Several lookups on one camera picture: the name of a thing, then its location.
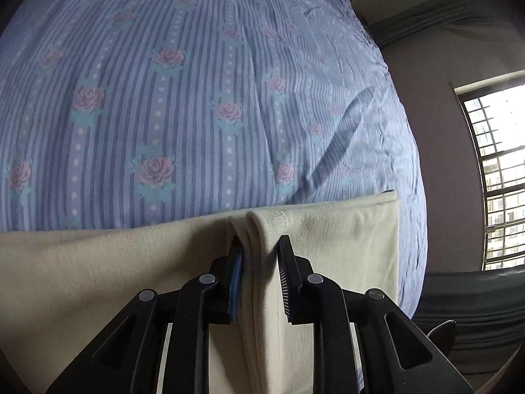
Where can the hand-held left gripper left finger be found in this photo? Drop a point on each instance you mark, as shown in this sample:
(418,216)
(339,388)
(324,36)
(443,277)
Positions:
(236,283)

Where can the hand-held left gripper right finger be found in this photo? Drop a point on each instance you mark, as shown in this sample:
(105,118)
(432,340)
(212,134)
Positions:
(284,283)

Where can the cream pants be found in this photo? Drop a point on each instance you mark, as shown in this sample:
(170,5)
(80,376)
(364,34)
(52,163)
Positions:
(123,262)

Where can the dark curved object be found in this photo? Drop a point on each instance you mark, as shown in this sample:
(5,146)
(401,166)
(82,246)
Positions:
(442,336)

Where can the blue striped floral bedcover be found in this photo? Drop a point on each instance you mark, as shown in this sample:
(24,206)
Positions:
(164,90)

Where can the window with metal grille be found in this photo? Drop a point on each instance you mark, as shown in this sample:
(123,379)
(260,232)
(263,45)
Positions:
(500,172)

